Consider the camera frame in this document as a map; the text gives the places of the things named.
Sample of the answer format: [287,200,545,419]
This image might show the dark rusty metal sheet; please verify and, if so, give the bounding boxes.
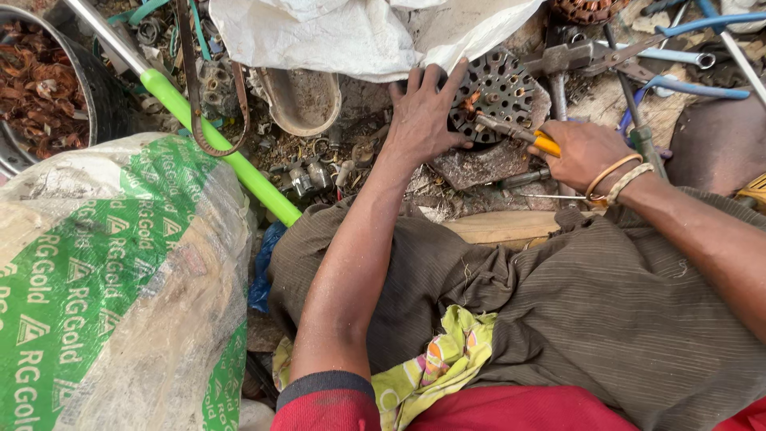
[664,90,766,198]

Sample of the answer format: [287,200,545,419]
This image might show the rusty flat metal block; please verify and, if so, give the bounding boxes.
[430,83,553,192]

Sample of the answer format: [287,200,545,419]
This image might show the steel hammer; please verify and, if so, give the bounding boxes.
[522,40,599,208]

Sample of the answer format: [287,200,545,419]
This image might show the beige braided bracelet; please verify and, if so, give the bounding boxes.
[603,162,657,208]

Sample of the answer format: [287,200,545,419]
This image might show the white woven sack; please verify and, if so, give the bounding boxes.
[207,0,547,84]

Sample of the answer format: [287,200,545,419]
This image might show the dark-handled small screwdriver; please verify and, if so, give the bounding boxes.
[498,167,552,191]

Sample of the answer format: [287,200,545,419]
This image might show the green and white printed sack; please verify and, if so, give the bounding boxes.
[0,132,253,431]

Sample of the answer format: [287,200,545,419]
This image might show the long grey-handled screwdriver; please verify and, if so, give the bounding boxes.
[603,24,669,182]

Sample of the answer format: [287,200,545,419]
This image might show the orange bangle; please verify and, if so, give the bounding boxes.
[584,153,645,202]

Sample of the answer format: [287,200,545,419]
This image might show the rusty bent metal strap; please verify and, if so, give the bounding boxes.
[176,0,251,158]

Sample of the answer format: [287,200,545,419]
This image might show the yellow-handled pliers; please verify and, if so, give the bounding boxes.
[475,114,563,159]

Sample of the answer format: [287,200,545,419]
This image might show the grey cast metal part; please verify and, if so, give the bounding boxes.
[196,57,241,122]

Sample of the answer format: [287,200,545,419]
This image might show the red shirt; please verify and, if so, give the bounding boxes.
[270,370,766,431]

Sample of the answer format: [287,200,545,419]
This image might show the metal rod with green grip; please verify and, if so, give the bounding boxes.
[62,0,304,228]

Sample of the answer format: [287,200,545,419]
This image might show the brown striped wrap cloth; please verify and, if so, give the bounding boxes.
[267,187,766,431]

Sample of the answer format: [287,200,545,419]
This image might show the round metal basin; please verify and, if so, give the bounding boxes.
[0,5,140,180]

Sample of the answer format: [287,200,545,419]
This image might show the grey metal tap fittings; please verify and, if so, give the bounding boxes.
[268,156,337,200]

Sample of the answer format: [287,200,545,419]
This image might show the blue-handled metal cutters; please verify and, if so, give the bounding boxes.
[576,12,766,101]

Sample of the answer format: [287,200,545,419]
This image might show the white thin rod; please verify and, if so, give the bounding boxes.
[718,30,766,110]

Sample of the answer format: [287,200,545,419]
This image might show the person's right hand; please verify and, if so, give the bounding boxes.
[527,119,636,195]

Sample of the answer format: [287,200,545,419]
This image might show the yellow-green floral cloth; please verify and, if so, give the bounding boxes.
[272,304,499,431]

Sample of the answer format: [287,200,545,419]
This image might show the yellow tool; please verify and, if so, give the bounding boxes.
[734,172,766,214]

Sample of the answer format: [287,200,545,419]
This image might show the green plastic straps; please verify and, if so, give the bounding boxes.
[93,0,212,63]

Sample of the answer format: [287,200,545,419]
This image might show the blue-handled tool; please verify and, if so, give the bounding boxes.
[639,0,726,34]

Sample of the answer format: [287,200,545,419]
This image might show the dusty oval bowl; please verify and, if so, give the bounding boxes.
[257,67,343,138]

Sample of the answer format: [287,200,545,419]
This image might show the wooden plank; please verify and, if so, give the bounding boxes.
[442,209,600,250]

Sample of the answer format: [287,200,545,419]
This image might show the person's left hand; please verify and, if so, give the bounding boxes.
[383,58,474,172]

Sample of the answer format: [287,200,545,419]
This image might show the thin metal pin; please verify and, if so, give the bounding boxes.
[513,192,591,202]

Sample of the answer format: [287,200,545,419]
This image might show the copper motor winding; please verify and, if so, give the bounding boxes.
[549,0,630,25]

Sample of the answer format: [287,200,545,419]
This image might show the perforated round motor stator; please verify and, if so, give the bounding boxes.
[447,47,537,145]

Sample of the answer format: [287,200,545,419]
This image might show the blue plastic bag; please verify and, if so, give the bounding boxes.
[248,220,288,316]

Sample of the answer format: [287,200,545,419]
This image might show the silver metal pipe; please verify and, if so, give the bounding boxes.
[597,40,717,70]

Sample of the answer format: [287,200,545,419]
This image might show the heap of copper wire scrap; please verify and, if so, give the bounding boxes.
[0,20,92,160]

